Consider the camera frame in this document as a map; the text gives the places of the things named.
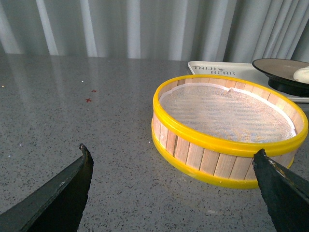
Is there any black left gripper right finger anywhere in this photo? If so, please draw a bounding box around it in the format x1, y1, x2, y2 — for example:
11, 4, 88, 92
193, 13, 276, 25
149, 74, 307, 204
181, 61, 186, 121
253, 149, 309, 232

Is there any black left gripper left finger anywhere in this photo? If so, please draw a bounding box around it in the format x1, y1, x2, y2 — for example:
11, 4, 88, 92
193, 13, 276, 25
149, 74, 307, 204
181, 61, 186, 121
0, 144, 94, 232

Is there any beige plate with black rim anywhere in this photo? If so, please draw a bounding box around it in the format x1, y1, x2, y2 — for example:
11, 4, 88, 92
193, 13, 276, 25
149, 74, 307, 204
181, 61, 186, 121
252, 58, 309, 97

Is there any white steamed bun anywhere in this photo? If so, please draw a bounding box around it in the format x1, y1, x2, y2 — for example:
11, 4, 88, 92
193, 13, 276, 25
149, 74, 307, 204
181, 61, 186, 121
293, 66, 309, 84

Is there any cream rectangular serving tray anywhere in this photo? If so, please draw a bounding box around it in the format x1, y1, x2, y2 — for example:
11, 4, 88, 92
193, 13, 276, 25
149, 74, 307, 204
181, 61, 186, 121
188, 61, 309, 103

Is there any yellow rimmed bamboo steamer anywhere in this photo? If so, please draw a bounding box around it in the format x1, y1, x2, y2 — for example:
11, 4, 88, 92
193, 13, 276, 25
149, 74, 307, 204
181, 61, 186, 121
151, 74, 309, 189

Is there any white steamer liner cloth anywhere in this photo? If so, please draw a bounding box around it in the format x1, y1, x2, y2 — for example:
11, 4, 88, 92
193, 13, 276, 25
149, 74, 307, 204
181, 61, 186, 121
159, 83, 296, 143

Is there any grey pleated curtain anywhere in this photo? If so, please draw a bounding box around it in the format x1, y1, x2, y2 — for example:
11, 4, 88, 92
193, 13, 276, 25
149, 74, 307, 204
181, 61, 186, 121
0, 0, 309, 63

